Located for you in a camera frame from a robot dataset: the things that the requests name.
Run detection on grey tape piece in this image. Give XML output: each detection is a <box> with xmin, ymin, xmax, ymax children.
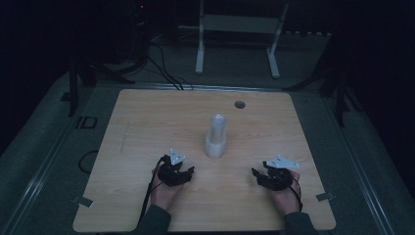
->
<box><xmin>315</xmin><ymin>192</ymin><xmax>336</xmax><ymax>203</ymax></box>
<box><xmin>71</xmin><ymin>195</ymin><xmax>95</xmax><ymax>209</ymax></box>

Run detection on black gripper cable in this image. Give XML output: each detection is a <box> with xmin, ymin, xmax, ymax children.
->
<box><xmin>290</xmin><ymin>175</ymin><xmax>304</xmax><ymax>212</ymax></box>
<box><xmin>137</xmin><ymin>155</ymin><xmax>170</xmax><ymax>227</ymax></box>

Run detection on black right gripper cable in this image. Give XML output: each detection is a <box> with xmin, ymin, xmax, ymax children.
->
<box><xmin>290</xmin><ymin>175</ymin><xmax>304</xmax><ymax>212</ymax></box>

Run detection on black metal stand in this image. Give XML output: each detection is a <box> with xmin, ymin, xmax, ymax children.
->
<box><xmin>67</xmin><ymin>60</ymin><xmax>135</xmax><ymax>118</ymax></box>
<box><xmin>282</xmin><ymin>63</ymin><xmax>360</xmax><ymax>129</ymax></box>

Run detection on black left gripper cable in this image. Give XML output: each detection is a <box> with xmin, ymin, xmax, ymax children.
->
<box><xmin>137</xmin><ymin>155</ymin><xmax>170</xmax><ymax>227</ymax></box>

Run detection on dark equipment rack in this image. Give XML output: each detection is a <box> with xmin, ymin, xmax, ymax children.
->
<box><xmin>128</xmin><ymin>0</ymin><xmax>153</xmax><ymax>68</ymax></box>

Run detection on black floor cables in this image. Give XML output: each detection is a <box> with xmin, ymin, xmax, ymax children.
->
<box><xmin>143</xmin><ymin>40</ymin><xmax>194</xmax><ymax>91</ymax></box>

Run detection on white metal stand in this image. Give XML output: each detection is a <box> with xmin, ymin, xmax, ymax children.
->
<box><xmin>195</xmin><ymin>0</ymin><xmax>290</xmax><ymax>79</ymax></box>

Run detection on black cable loop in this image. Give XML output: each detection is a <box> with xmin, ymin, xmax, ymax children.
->
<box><xmin>77</xmin><ymin>149</ymin><xmax>100</xmax><ymax>174</ymax></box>

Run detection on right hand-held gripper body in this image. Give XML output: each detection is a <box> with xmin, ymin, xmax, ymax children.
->
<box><xmin>260</xmin><ymin>154</ymin><xmax>301</xmax><ymax>192</ymax></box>

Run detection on stack of clear plastic cups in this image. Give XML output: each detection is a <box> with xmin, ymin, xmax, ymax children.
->
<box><xmin>204</xmin><ymin>113</ymin><xmax>228</xmax><ymax>160</ymax></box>

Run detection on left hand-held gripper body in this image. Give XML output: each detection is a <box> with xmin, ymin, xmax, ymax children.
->
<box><xmin>158</xmin><ymin>148</ymin><xmax>187</xmax><ymax>188</ymax></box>

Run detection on person's left hand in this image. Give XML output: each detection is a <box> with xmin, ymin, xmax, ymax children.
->
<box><xmin>150</xmin><ymin>169</ymin><xmax>184</xmax><ymax>212</ymax></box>

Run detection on person's right hand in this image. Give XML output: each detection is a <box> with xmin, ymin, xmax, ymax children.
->
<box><xmin>269</xmin><ymin>169</ymin><xmax>303</xmax><ymax>216</ymax></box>

